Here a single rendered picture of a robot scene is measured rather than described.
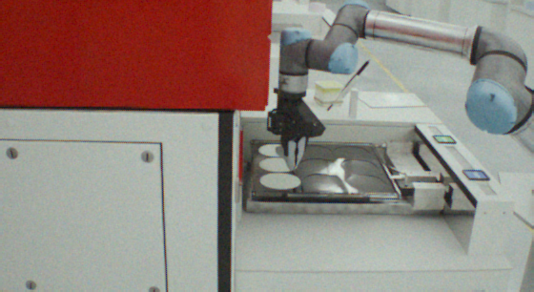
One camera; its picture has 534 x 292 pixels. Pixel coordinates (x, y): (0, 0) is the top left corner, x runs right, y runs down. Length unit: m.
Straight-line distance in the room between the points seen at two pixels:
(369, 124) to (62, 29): 1.11
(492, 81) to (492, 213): 0.30
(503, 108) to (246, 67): 0.60
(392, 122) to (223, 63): 1.00
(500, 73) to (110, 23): 0.81
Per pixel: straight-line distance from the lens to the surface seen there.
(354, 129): 1.81
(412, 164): 1.74
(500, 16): 8.09
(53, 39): 0.94
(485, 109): 1.30
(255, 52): 0.90
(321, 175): 1.55
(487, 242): 1.42
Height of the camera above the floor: 1.49
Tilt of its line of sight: 21 degrees down
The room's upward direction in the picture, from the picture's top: 3 degrees clockwise
